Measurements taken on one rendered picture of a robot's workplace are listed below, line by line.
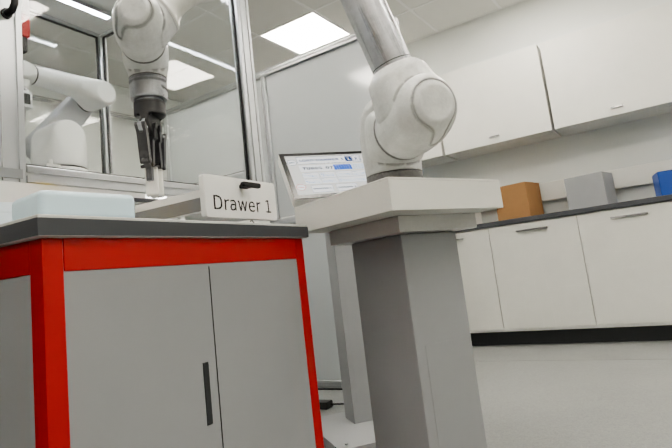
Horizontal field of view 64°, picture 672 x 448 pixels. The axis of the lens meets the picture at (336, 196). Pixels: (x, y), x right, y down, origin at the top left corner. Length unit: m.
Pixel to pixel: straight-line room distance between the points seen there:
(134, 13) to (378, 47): 0.54
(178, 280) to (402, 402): 0.69
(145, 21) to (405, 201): 0.66
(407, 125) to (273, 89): 2.48
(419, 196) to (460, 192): 0.14
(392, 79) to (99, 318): 0.79
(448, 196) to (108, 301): 0.77
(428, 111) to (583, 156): 3.61
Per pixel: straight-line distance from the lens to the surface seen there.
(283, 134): 3.50
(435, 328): 1.36
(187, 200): 1.43
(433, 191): 1.24
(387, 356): 1.40
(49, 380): 0.79
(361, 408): 2.35
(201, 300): 0.96
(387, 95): 1.24
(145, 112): 1.36
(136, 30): 1.23
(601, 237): 3.97
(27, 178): 1.49
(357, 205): 1.22
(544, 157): 4.79
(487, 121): 4.59
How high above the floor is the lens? 0.64
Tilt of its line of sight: 9 degrees up
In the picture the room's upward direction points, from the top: 7 degrees counter-clockwise
